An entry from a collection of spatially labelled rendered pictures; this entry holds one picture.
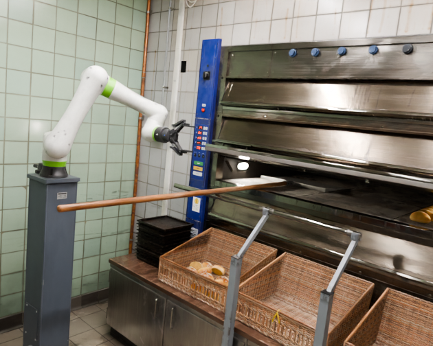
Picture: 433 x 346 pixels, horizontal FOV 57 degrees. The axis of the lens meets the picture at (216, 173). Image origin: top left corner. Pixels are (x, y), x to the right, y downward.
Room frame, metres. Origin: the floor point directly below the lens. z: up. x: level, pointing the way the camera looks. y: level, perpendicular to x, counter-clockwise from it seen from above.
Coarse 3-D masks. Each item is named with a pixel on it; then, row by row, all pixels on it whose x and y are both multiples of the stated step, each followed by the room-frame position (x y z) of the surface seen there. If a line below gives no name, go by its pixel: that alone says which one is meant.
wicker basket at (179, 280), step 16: (192, 240) 2.56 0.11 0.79; (208, 240) 2.69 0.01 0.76; (224, 240) 2.61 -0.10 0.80; (240, 240) 2.54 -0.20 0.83; (160, 256) 2.36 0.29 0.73; (208, 256) 2.65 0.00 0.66; (256, 256) 2.43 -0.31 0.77; (272, 256) 2.33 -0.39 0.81; (160, 272) 2.36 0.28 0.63; (176, 272) 2.26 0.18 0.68; (192, 272) 2.16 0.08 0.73; (256, 272) 2.21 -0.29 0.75; (176, 288) 2.24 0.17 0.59; (192, 288) 2.17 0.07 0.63; (208, 288) 2.09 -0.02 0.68; (224, 288) 2.02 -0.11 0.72; (208, 304) 2.08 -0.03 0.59; (224, 304) 2.02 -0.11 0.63
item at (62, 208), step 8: (256, 184) 2.57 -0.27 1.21; (264, 184) 2.62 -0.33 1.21; (272, 184) 2.69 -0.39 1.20; (280, 184) 2.77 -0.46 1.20; (184, 192) 2.06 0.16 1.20; (192, 192) 2.11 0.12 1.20; (200, 192) 2.15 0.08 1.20; (208, 192) 2.20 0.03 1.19; (216, 192) 2.25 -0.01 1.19; (224, 192) 2.31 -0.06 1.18; (104, 200) 1.70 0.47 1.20; (112, 200) 1.72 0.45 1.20; (120, 200) 1.75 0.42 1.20; (128, 200) 1.78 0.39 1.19; (136, 200) 1.82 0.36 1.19; (144, 200) 1.85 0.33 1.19; (152, 200) 1.89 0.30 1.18; (64, 208) 1.55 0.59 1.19; (72, 208) 1.57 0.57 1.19; (80, 208) 1.60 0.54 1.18; (88, 208) 1.63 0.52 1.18
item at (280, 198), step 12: (216, 180) 2.77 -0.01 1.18; (252, 192) 2.55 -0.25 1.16; (264, 192) 2.49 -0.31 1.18; (300, 204) 2.31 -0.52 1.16; (312, 204) 2.26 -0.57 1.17; (348, 216) 2.11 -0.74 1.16; (360, 216) 2.07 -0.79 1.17; (372, 216) 2.06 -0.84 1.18; (384, 228) 1.99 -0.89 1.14; (396, 228) 1.95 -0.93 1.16; (408, 228) 1.91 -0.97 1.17; (420, 228) 1.90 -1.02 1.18
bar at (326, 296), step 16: (256, 208) 2.06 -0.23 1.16; (320, 224) 1.82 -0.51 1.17; (352, 240) 1.71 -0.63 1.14; (240, 256) 1.87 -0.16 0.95; (240, 272) 1.87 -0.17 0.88; (336, 272) 1.61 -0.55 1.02; (320, 304) 1.55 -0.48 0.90; (224, 320) 1.86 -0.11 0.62; (320, 320) 1.54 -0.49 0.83; (224, 336) 1.86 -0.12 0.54; (320, 336) 1.53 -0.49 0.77
